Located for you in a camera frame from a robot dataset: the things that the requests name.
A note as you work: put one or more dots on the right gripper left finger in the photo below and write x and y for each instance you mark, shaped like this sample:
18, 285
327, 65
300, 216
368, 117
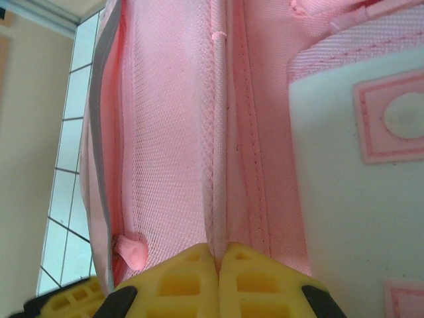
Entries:
179, 281

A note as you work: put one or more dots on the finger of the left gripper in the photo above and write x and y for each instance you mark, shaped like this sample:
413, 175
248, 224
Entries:
73, 299

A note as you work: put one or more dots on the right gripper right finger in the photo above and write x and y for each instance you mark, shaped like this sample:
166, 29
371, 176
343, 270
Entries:
261, 285

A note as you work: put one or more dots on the pink backpack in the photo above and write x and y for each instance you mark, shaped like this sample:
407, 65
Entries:
185, 132

